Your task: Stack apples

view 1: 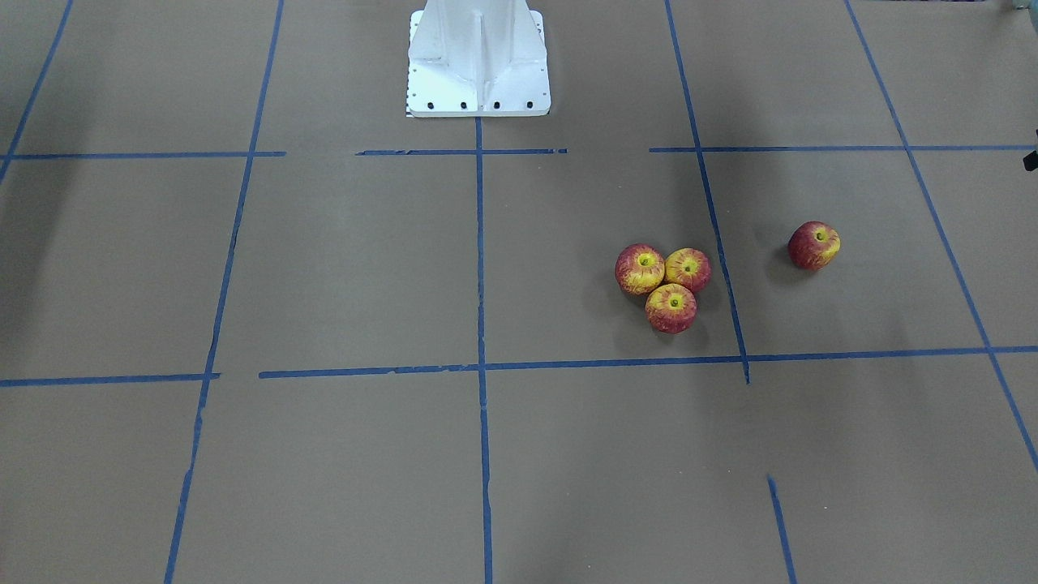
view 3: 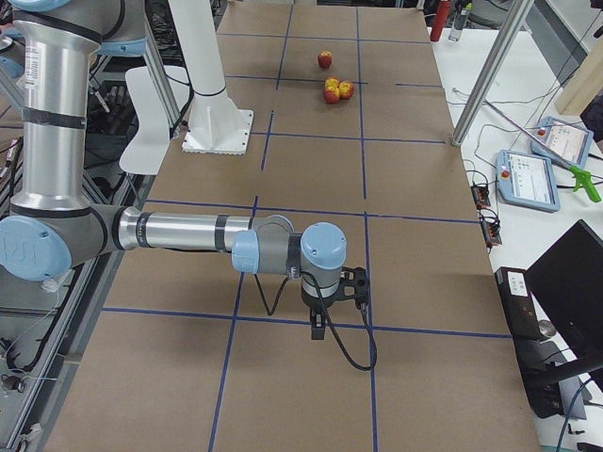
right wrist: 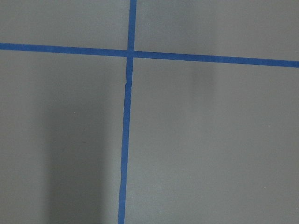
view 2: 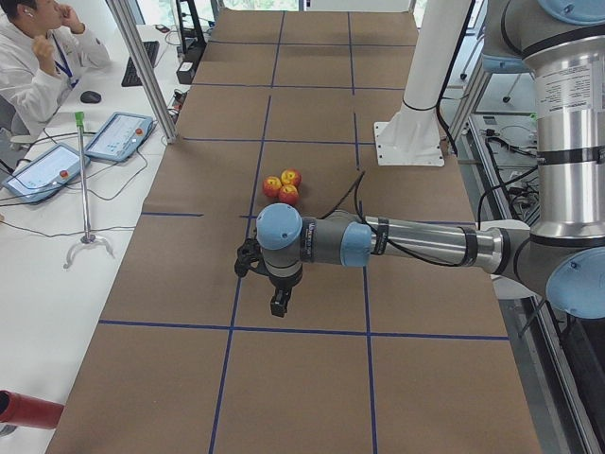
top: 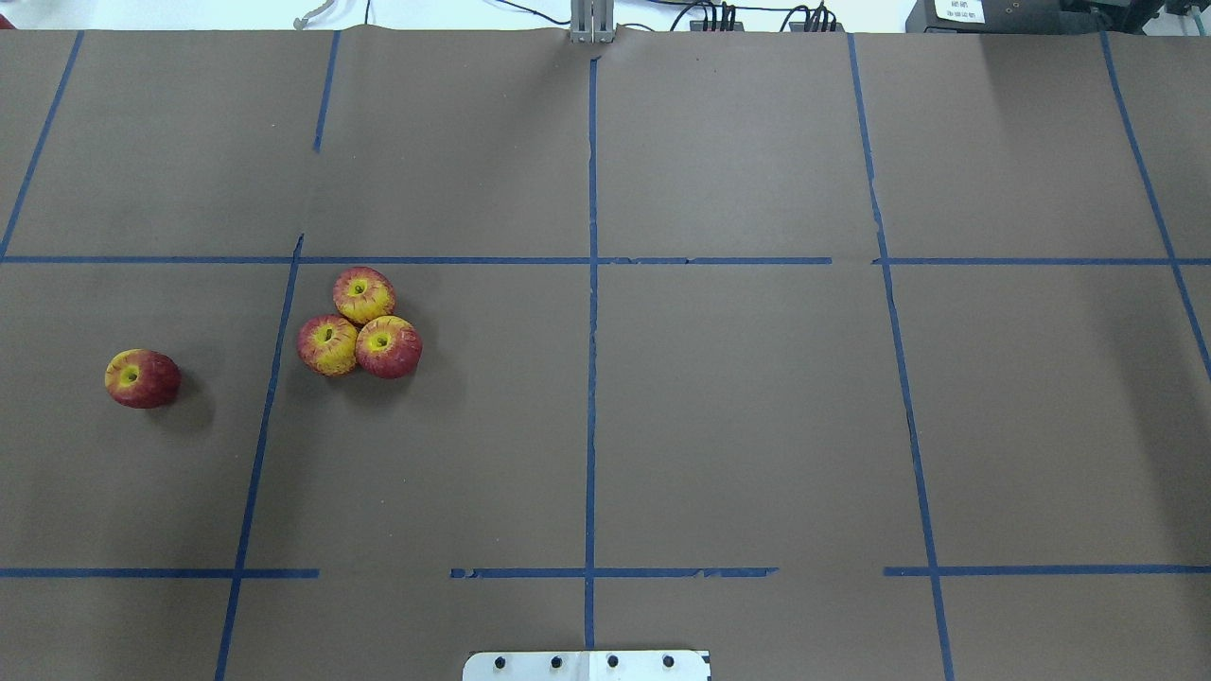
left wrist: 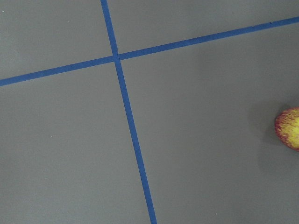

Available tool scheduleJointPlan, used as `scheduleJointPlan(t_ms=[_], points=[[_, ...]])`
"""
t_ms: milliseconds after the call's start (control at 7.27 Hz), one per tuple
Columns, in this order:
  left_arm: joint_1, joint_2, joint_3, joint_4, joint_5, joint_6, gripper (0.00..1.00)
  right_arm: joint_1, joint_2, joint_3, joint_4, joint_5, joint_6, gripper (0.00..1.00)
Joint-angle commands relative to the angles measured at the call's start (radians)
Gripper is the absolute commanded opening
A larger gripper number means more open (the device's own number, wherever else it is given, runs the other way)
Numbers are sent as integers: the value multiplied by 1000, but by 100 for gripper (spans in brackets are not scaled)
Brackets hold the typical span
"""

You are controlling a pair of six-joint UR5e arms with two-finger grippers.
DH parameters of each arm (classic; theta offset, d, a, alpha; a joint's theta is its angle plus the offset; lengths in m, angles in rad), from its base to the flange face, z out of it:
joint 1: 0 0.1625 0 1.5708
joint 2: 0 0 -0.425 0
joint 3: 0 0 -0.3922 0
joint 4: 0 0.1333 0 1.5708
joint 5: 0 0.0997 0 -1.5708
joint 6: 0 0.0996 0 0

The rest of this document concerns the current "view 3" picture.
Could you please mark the black desktop computer box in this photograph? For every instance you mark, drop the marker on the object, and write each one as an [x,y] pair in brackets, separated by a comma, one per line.
[530,329]

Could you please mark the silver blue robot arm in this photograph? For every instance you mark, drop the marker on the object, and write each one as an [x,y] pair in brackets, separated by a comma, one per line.
[52,227]

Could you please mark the far blue teach pendant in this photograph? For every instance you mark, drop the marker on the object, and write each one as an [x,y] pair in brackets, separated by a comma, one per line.
[572,141]

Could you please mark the red bottle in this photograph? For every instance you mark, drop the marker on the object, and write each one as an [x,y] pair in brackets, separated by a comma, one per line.
[440,20]

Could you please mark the red apple front of cluster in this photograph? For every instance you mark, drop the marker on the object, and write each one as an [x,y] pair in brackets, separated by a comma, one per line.
[331,95]

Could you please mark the white plastic chair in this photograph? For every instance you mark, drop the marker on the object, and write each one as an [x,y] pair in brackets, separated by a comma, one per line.
[146,151]

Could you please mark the red yellow apple cluster right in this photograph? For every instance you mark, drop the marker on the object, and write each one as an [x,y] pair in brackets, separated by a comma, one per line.
[346,89]

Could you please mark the brown cardboard table cover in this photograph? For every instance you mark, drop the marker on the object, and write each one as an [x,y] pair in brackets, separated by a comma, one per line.
[188,355]

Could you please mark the clear water bottle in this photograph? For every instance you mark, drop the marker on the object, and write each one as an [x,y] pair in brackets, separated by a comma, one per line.
[462,12]

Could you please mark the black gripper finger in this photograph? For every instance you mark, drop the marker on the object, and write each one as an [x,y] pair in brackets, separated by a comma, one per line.
[317,320]

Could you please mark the orange black electronics module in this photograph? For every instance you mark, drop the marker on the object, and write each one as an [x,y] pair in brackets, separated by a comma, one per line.
[480,194]

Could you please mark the aluminium frame post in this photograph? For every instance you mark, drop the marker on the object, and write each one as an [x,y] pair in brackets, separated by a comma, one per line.
[502,45]

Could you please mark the black monitor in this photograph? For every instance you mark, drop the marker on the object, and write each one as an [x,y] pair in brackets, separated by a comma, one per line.
[567,282]

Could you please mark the yellow red apple cluster back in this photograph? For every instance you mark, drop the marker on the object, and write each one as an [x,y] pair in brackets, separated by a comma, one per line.
[331,82]

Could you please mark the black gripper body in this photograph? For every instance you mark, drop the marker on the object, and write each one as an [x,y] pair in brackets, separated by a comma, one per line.
[317,301]

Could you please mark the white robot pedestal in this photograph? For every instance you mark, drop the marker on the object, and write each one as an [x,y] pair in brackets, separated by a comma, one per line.
[215,124]

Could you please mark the lone red yellow apple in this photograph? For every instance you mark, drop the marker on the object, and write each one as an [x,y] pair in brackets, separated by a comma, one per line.
[325,59]

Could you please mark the blue teach pendant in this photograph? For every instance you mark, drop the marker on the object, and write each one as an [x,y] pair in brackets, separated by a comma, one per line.
[527,180]
[572,141]

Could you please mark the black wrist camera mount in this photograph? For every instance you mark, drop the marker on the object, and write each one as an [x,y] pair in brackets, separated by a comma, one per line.
[353,285]

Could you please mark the near blue teach pendant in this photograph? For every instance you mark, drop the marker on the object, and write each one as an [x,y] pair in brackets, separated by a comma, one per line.
[527,180]

